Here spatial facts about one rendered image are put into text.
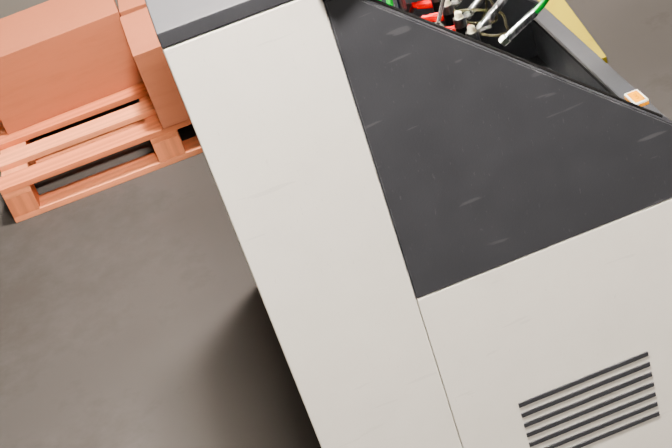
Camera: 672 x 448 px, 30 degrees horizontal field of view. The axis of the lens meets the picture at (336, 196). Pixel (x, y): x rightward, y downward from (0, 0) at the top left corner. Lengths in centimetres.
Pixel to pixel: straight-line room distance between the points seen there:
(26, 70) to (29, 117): 20
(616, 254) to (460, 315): 34
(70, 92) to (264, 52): 309
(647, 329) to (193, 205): 222
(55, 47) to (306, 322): 286
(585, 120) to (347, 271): 53
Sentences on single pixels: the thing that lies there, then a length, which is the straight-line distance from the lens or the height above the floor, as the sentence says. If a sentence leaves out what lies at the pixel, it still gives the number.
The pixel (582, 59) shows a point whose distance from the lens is 277.
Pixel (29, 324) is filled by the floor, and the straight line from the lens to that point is 433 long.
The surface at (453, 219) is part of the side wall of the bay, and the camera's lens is 239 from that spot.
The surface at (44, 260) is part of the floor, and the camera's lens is 462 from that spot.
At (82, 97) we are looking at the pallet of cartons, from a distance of 519.
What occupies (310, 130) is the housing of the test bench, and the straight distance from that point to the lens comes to 221.
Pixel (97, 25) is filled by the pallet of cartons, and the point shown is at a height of 45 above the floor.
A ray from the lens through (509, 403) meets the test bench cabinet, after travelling 271.
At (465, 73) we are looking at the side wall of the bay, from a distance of 226.
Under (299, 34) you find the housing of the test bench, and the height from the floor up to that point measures 141.
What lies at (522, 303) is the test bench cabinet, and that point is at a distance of 256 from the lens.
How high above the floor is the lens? 231
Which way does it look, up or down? 32 degrees down
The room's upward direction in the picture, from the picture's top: 19 degrees counter-clockwise
